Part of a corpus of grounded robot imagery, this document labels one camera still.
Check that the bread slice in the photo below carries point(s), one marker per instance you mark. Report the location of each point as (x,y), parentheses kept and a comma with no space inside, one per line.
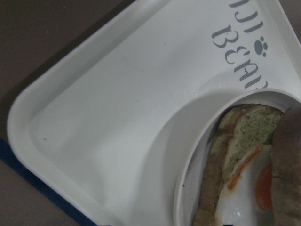
(286,169)
(242,128)

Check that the white round plate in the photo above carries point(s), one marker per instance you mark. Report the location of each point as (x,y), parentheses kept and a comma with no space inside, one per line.
(183,144)

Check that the white bear tray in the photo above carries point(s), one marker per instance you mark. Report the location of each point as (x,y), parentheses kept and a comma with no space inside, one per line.
(87,126)

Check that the fried egg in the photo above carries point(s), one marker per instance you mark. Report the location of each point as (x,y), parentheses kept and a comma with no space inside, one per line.
(237,204)

